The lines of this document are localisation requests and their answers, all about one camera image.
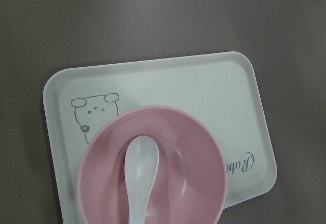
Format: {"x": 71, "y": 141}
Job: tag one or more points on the small pink bowl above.
{"x": 191, "y": 182}

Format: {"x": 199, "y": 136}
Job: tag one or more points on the white ceramic spoon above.
{"x": 140, "y": 170}

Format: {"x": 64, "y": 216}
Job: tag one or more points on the cream rabbit tray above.
{"x": 219, "y": 89}

